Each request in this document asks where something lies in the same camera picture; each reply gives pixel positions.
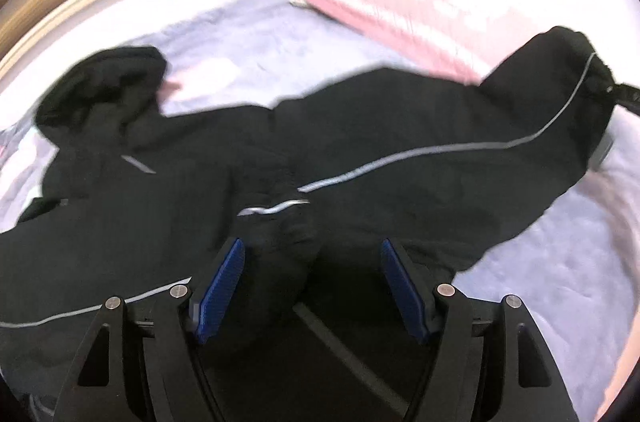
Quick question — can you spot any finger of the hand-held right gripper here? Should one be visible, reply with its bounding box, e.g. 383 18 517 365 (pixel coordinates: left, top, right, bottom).
602 81 640 115
591 133 615 173

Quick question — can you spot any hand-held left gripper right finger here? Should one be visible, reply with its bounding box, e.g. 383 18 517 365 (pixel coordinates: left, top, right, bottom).
380 237 579 422

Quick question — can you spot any black jacket with grey piping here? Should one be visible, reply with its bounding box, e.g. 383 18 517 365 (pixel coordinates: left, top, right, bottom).
0 26 618 422

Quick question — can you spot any grey blanket with pink flowers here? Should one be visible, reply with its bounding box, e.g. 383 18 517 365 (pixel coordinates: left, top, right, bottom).
0 0 640 422

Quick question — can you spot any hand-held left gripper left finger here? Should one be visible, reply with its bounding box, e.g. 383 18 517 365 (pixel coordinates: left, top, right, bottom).
52 237 246 422

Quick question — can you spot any pink pillow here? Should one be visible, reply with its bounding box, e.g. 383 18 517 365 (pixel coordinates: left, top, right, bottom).
290 0 566 86

